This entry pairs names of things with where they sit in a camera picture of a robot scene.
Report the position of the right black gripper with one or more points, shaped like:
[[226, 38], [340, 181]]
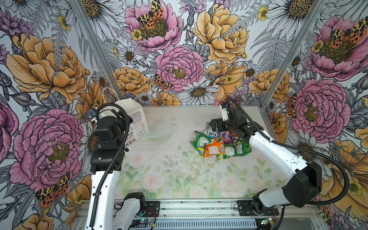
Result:
[[214, 125]]

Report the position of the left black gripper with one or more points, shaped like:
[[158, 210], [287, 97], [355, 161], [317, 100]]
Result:
[[121, 121]]

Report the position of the white paper bag with cartoon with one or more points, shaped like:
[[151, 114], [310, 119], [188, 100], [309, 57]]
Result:
[[138, 127]]

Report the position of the orange snack packet front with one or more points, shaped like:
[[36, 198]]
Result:
[[216, 147]]

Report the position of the green snack packet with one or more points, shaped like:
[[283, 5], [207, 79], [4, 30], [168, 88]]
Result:
[[239, 149], [200, 142]]

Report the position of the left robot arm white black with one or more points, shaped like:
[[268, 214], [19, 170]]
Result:
[[106, 165]]

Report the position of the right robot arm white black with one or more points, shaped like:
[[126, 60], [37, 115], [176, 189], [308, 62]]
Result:
[[304, 179]]

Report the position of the purple candy packet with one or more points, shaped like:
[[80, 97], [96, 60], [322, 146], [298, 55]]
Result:
[[229, 138]]

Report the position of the teal Fox's candy packet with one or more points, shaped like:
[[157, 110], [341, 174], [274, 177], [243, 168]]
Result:
[[209, 132]]

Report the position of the left green circuit board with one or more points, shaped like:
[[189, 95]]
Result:
[[142, 223]]

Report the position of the green circuit board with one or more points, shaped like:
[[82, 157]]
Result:
[[142, 223], [267, 221]]

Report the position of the right green circuit board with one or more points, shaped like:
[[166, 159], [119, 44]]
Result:
[[267, 221]]

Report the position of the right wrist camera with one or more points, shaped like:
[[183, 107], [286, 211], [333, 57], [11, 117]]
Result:
[[224, 112]]

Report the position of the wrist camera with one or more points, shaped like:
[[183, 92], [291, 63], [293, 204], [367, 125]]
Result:
[[224, 112], [91, 115]]

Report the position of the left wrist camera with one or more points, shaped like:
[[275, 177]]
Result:
[[91, 115]]

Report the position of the aluminium front rail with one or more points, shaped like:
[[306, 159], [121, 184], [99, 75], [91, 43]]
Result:
[[210, 208]]

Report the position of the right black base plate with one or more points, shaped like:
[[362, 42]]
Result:
[[246, 208]]

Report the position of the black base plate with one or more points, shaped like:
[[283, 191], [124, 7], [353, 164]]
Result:
[[152, 209], [246, 208]]

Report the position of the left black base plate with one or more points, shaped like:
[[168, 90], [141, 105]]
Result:
[[152, 209]]

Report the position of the right aluminium frame post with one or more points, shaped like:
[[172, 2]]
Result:
[[307, 25]]

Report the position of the aluminium frame post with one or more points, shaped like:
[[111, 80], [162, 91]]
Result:
[[89, 32], [307, 25]]

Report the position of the white vented cable duct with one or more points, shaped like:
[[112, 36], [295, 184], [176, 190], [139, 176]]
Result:
[[201, 224]]

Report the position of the left aluminium frame post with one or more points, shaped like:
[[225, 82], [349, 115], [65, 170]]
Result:
[[89, 32]]

